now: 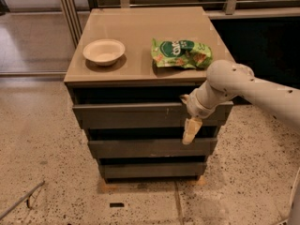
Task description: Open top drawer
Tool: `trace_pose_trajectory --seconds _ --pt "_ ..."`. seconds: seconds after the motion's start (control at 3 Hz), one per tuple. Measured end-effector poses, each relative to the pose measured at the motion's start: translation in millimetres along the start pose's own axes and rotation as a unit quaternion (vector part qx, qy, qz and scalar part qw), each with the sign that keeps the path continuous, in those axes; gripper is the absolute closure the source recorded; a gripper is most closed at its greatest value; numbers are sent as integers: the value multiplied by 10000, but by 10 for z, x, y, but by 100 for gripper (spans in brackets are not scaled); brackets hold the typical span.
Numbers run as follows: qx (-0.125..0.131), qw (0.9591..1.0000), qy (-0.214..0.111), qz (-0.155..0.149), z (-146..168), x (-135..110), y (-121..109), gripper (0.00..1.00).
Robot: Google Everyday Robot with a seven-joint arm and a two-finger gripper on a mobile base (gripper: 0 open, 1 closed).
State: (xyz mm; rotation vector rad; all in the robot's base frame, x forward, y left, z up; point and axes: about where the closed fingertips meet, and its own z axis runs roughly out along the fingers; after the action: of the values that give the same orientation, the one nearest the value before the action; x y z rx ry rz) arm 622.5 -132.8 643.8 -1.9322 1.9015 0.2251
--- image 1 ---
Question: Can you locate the grey drawer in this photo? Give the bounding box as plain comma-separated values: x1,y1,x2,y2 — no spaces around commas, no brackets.
99,162,206,179
71,100,234,130
88,138,218,158

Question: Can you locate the white cable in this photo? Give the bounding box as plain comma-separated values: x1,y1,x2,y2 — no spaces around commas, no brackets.
285,166,300,225

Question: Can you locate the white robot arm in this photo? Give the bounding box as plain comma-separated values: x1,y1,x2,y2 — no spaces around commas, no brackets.
181,60,300,144

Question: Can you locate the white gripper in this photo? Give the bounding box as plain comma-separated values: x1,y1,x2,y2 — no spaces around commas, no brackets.
179,89,216,145

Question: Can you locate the grey metal rod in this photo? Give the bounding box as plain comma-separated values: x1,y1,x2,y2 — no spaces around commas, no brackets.
0,181,45,220

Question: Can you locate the grey top drawer front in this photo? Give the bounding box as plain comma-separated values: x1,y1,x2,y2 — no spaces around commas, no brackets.
71,100,234,130

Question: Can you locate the white paper bowl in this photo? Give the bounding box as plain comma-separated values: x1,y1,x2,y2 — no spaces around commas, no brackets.
82,39,126,67

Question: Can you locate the grey bottom drawer front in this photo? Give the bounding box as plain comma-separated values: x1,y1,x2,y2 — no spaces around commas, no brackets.
99,162,206,179

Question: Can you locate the grey drawer cabinet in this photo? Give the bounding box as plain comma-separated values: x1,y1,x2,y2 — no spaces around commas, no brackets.
63,6,244,184

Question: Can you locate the green snack bag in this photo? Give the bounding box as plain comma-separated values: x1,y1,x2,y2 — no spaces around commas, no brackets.
151,38,213,69

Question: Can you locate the grey middle drawer front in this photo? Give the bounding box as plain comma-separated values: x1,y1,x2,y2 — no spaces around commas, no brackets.
88,138,218,158

